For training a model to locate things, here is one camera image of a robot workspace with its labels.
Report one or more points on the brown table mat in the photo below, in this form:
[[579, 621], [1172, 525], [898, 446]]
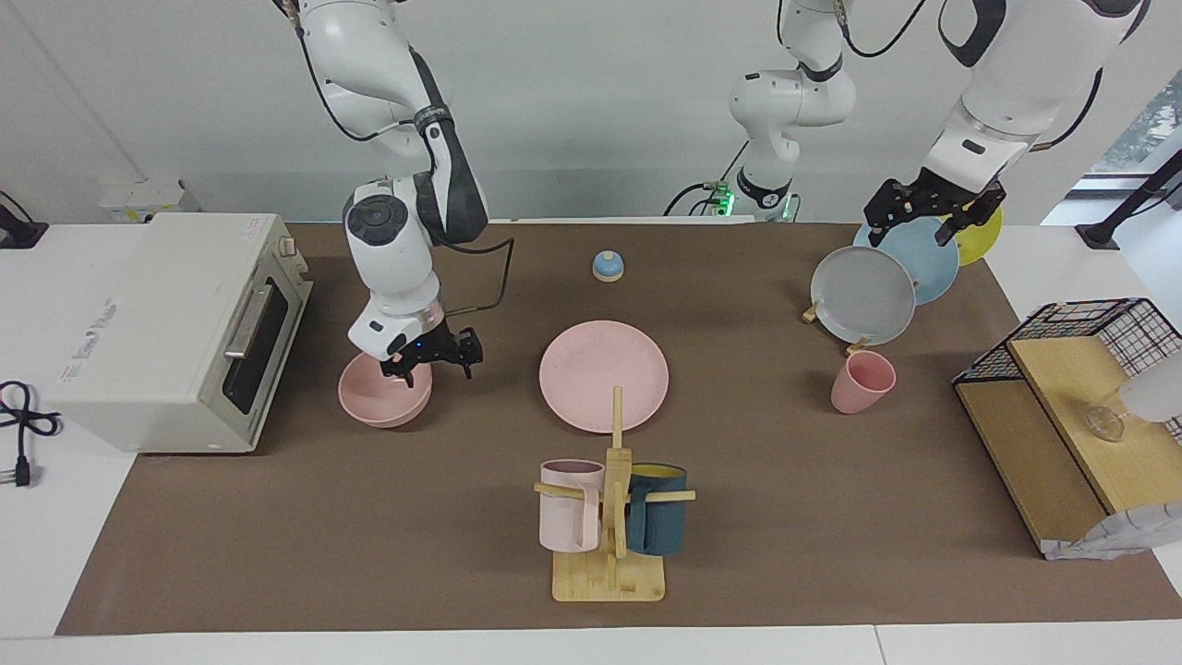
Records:
[[369, 536]]

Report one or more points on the light blue plate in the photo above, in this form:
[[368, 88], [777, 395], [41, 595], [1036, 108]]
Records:
[[928, 263]]

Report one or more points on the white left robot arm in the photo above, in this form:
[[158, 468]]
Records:
[[1016, 74]]

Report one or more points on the clear glass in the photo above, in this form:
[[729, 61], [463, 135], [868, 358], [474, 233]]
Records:
[[1105, 423]]

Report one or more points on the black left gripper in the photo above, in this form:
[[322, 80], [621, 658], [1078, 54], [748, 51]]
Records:
[[933, 199]]

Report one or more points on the wooden two-tier shelf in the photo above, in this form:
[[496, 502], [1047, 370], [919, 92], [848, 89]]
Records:
[[1043, 462]]

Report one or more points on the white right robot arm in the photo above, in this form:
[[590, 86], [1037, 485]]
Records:
[[369, 65]]

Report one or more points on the black slanted stand pole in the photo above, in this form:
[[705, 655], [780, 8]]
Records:
[[1131, 199]]

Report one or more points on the pink bowl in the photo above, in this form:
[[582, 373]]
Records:
[[379, 402]]

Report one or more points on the dark teal mug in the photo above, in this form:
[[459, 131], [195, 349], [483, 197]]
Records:
[[660, 522]]

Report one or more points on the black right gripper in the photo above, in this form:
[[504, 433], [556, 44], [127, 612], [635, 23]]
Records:
[[434, 346]]

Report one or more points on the wooden plate rack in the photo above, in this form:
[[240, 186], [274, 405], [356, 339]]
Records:
[[810, 312]]

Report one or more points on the black clamp stand base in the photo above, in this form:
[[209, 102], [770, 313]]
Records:
[[18, 233]]

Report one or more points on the white toaster oven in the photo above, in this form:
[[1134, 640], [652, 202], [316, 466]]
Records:
[[157, 314]]

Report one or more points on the blue and beige bell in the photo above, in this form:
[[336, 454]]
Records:
[[609, 267]]

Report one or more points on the pink cup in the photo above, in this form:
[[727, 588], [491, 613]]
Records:
[[854, 392]]

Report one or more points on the pink plate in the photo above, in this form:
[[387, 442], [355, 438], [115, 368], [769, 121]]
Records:
[[591, 369]]

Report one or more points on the wooden mug tree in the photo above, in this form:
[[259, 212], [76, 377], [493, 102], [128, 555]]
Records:
[[609, 577]]

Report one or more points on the light pink mug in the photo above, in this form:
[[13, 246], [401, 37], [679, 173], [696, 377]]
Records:
[[565, 517]]

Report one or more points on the grey plate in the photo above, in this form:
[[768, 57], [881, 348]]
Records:
[[863, 296]]

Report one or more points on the yellow plate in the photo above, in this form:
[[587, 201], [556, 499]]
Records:
[[981, 240]]

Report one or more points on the white power strip box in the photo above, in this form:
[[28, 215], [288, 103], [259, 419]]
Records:
[[138, 199]]

